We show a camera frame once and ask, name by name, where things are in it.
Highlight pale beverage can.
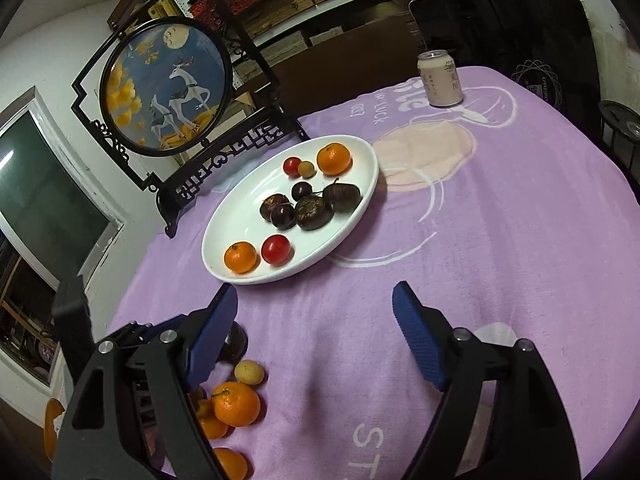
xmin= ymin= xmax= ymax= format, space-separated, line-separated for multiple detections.
xmin=417 ymin=50 xmax=463 ymax=107

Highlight black metal stand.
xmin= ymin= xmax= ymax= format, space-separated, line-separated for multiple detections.
xmin=597 ymin=100 xmax=640 ymax=171

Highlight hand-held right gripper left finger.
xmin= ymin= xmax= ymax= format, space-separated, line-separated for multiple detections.
xmin=51 ymin=284 xmax=240 ymax=480

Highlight large mandarin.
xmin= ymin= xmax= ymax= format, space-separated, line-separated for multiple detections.
xmin=210 ymin=381 xmax=262 ymax=428

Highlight dark brown water chestnut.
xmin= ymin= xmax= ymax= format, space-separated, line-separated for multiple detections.
xmin=295 ymin=195 xmax=335 ymax=232
xmin=260 ymin=195 xmax=291 ymax=221

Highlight window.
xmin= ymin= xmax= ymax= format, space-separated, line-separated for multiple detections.
xmin=0 ymin=87 xmax=126 ymax=286

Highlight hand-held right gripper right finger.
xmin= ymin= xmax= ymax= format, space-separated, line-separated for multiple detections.
xmin=391 ymin=281 xmax=583 ymax=480

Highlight dark avocado-like fruit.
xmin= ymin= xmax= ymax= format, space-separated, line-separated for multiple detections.
xmin=322 ymin=182 xmax=362 ymax=211

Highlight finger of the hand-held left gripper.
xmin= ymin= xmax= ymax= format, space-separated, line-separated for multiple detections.
xmin=111 ymin=314 xmax=190 ymax=357

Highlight purple printed tablecloth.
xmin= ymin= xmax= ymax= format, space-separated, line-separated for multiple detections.
xmin=107 ymin=65 xmax=640 ymax=480

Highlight white oval plate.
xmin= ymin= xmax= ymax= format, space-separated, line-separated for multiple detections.
xmin=201 ymin=134 xmax=379 ymax=286

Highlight black chair back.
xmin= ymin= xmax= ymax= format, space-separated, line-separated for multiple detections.
xmin=409 ymin=0 xmax=608 ymax=106

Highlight round deer painting screen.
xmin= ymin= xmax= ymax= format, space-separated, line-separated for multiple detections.
xmin=71 ymin=0 xmax=311 ymax=238

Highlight large red cherry tomato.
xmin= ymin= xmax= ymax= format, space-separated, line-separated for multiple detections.
xmin=261 ymin=234 xmax=293 ymax=266

